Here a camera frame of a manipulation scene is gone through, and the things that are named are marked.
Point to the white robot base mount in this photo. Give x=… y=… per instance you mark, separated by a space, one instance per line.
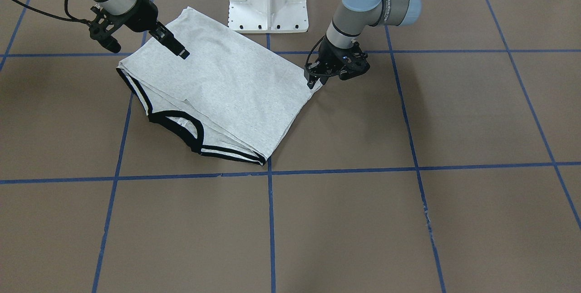
x=268 y=16

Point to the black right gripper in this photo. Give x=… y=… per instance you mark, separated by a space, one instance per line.
x=141 y=13

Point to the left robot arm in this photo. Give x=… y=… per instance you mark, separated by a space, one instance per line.
x=352 y=16

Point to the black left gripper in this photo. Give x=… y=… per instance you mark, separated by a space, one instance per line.
x=327 y=52

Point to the grey cartoon print t-shirt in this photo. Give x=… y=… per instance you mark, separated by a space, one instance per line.
x=230 y=98

